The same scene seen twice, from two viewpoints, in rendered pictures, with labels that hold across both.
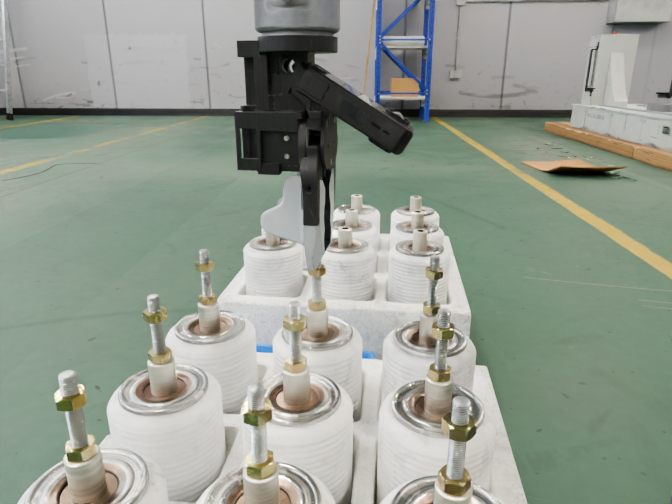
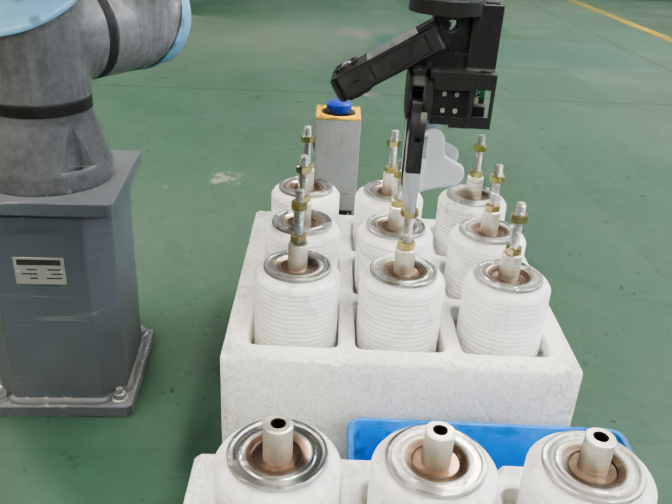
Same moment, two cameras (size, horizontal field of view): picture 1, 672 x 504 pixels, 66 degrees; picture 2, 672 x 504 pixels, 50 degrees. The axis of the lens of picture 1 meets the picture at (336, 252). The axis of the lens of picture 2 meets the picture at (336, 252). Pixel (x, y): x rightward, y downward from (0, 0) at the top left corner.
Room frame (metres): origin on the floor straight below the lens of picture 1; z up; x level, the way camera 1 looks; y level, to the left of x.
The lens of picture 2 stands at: (1.19, -0.15, 0.63)
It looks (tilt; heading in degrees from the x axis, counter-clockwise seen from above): 27 degrees down; 172
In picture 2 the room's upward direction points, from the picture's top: 3 degrees clockwise
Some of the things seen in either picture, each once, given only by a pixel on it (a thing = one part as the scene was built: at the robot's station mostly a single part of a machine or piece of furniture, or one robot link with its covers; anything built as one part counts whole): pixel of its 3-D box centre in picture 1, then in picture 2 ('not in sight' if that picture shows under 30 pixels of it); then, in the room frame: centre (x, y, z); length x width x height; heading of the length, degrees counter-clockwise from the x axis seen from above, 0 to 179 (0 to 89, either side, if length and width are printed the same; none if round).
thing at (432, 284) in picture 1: (432, 291); (298, 222); (0.48, -0.10, 0.31); 0.01 x 0.01 x 0.08
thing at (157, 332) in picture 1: (157, 336); (494, 193); (0.39, 0.15, 0.30); 0.01 x 0.01 x 0.08
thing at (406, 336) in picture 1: (429, 339); (297, 266); (0.48, -0.10, 0.25); 0.08 x 0.08 x 0.01
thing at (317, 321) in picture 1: (317, 322); (404, 261); (0.50, 0.02, 0.26); 0.02 x 0.02 x 0.03
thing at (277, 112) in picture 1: (291, 107); (448, 62); (0.50, 0.04, 0.48); 0.09 x 0.08 x 0.12; 80
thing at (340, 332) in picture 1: (317, 333); (403, 271); (0.50, 0.02, 0.25); 0.08 x 0.08 x 0.01
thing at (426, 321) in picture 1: (430, 328); (297, 256); (0.48, -0.10, 0.26); 0.02 x 0.02 x 0.03
